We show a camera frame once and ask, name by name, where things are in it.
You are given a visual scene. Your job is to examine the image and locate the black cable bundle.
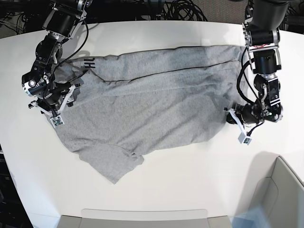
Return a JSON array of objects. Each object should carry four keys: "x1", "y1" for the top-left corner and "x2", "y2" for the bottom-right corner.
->
[{"x1": 133, "y1": 0, "x2": 209, "y2": 22}]

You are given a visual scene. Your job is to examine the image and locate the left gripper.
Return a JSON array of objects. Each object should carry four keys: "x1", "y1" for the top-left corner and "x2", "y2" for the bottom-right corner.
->
[{"x1": 226, "y1": 103, "x2": 264, "y2": 124}]

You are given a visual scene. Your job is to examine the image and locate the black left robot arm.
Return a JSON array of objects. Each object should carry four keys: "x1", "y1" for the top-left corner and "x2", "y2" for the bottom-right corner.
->
[{"x1": 226, "y1": 0, "x2": 290, "y2": 124}]

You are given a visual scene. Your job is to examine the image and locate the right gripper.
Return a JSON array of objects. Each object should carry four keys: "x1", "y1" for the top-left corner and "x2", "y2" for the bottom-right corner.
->
[{"x1": 28, "y1": 82, "x2": 78, "y2": 116}]

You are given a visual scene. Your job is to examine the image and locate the blue translucent plastic sheet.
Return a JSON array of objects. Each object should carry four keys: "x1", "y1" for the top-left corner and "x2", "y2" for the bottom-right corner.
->
[{"x1": 230, "y1": 206, "x2": 265, "y2": 228}]

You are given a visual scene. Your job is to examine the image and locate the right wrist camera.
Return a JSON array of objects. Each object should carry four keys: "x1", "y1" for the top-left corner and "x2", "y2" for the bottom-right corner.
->
[{"x1": 50, "y1": 115, "x2": 64, "y2": 128}]

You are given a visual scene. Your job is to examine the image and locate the grey bin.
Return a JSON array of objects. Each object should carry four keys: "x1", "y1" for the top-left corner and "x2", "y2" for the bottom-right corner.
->
[
  {"x1": 57, "y1": 209, "x2": 232, "y2": 228},
  {"x1": 250, "y1": 157, "x2": 304, "y2": 228}
]

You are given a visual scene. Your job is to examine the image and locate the grey T-shirt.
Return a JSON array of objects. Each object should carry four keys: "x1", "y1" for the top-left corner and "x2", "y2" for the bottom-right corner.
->
[{"x1": 55, "y1": 45, "x2": 244, "y2": 183}]

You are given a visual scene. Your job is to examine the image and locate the grey bin at bottom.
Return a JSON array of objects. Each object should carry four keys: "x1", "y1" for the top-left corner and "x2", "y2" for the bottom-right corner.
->
[{"x1": 57, "y1": 209, "x2": 232, "y2": 228}]

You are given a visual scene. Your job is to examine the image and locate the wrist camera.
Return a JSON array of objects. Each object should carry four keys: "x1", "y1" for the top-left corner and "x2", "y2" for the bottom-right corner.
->
[
  {"x1": 238, "y1": 133, "x2": 252, "y2": 145},
  {"x1": 50, "y1": 115, "x2": 64, "y2": 128}
]

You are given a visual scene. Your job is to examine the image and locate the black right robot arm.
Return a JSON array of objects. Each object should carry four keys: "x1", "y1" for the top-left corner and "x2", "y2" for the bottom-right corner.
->
[{"x1": 21, "y1": 0, "x2": 92, "y2": 118}]

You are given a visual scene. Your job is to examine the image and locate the grey bin at right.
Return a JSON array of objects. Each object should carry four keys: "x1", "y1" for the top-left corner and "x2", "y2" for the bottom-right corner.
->
[{"x1": 250, "y1": 157, "x2": 304, "y2": 228}]

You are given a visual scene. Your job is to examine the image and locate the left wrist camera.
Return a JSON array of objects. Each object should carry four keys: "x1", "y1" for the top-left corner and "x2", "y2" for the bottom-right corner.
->
[{"x1": 238, "y1": 133, "x2": 252, "y2": 145}]

